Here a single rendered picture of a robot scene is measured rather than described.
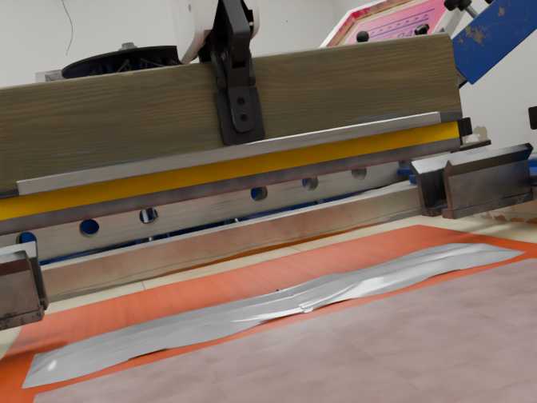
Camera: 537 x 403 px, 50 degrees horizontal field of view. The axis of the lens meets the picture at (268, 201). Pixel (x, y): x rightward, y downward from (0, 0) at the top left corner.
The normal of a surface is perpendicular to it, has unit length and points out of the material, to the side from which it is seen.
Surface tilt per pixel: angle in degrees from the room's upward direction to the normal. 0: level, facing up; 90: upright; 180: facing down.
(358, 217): 90
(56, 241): 90
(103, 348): 33
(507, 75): 90
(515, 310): 0
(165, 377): 0
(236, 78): 135
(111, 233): 90
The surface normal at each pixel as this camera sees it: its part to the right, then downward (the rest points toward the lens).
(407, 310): -0.18, -0.98
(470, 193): 0.27, 0.04
